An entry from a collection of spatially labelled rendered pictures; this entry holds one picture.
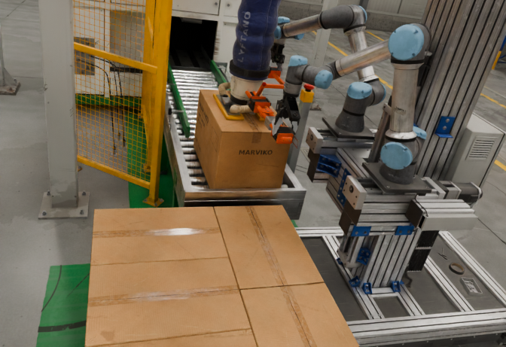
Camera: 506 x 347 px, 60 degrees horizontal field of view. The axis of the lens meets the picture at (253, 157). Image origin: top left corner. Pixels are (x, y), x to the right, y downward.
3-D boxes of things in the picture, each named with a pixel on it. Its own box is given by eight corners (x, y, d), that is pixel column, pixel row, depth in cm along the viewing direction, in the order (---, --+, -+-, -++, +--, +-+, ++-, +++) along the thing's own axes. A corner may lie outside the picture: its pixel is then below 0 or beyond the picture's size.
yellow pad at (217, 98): (212, 96, 262) (213, 88, 260) (228, 97, 266) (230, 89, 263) (226, 120, 234) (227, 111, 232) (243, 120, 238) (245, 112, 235)
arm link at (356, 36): (357, 110, 233) (330, 10, 230) (371, 105, 243) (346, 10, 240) (376, 105, 224) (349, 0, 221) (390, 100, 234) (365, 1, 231)
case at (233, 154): (193, 145, 290) (199, 88, 271) (250, 145, 303) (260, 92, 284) (212, 196, 240) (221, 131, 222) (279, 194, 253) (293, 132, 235)
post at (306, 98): (273, 211, 334) (301, 88, 288) (281, 211, 336) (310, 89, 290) (276, 217, 328) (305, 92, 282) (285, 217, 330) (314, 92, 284)
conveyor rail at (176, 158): (151, 77, 433) (153, 59, 424) (156, 78, 434) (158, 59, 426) (181, 220, 241) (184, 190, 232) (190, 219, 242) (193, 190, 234)
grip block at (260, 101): (248, 106, 230) (249, 95, 227) (265, 107, 233) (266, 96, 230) (252, 112, 223) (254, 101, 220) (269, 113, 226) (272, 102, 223)
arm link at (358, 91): (338, 106, 226) (345, 81, 220) (352, 102, 235) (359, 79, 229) (357, 115, 219) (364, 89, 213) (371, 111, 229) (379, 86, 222)
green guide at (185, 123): (156, 63, 427) (156, 54, 423) (166, 64, 430) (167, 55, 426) (174, 137, 294) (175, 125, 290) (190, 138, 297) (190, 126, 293)
